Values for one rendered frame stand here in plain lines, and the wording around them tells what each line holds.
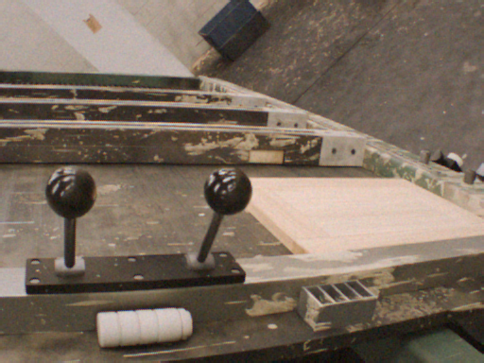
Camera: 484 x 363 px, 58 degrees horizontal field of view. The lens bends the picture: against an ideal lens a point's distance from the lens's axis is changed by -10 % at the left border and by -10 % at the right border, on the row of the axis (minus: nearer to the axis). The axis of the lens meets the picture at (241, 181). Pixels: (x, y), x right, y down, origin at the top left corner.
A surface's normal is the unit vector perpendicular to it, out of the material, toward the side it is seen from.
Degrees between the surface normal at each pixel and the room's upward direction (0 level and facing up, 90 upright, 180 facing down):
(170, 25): 90
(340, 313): 89
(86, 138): 90
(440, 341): 51
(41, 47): 90
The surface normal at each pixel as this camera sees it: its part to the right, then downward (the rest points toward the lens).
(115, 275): 0.12, -0.95
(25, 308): 0.37, 0.31
